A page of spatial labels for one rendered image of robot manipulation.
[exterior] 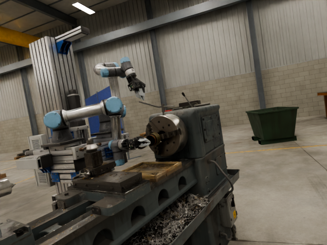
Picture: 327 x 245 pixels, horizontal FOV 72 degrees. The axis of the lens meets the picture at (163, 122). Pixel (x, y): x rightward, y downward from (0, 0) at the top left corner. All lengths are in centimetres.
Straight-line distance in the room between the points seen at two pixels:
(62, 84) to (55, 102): 17
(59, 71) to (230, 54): 1032
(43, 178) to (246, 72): 1047
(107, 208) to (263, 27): 1158
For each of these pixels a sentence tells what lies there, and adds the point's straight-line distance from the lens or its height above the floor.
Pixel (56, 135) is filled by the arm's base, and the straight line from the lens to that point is 182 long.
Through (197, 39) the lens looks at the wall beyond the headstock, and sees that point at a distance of 1224.
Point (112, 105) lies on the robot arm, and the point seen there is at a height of 137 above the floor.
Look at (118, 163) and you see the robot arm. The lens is 169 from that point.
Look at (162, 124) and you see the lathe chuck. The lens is 167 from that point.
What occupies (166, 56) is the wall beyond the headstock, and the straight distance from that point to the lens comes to 1251.
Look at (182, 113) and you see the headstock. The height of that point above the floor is 122.
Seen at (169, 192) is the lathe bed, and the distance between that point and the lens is 151.
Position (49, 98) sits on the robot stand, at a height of 152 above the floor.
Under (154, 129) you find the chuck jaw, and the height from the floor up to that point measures 114.
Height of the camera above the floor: 127
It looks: 3 degrees down
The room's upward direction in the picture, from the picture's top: 9 degrees counter-clockwise
